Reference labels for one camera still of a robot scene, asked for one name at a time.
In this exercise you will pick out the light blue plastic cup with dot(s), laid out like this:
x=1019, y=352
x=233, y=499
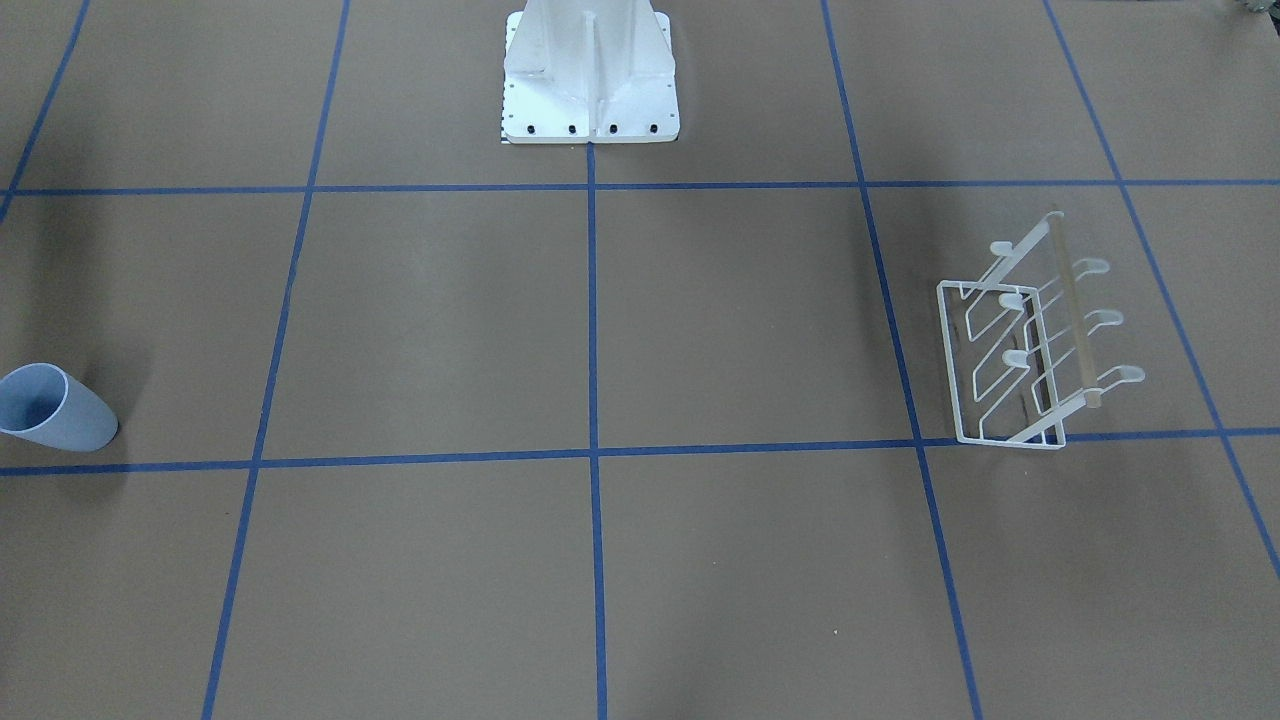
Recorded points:
x=45, y=405

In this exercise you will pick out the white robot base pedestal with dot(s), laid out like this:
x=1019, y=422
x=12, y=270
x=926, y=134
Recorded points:
x=589, y=72

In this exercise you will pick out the white wire cup holder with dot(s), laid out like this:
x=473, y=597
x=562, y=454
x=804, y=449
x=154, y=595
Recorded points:
x=1018, y=342

